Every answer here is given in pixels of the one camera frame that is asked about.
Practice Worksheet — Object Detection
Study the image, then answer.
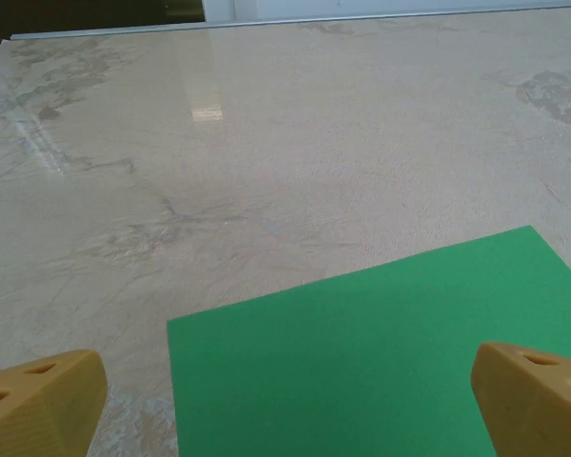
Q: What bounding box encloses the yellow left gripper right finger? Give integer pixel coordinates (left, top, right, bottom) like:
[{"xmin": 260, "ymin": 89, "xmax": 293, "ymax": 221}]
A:
[{"xmin": 471, "ymin": 341, "xmax": 571, "ymax": 457}]

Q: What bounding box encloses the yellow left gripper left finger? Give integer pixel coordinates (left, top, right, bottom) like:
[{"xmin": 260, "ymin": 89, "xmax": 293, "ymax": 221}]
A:
[{"xmin": 0, "ymin": 348, "xmax": 108, "ymax": 457}]

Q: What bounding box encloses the green paper sheet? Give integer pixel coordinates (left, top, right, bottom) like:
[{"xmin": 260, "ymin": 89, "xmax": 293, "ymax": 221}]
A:
[{"xmin": 166, "ymin": 225, "xmax": 571, "ymax": 457}]

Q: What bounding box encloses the aluminium table edge rail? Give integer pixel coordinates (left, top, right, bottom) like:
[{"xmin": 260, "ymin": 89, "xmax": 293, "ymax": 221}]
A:
[{"xmin": 9, "ymin": 7, "xmax": 571, "ymax": 40}]

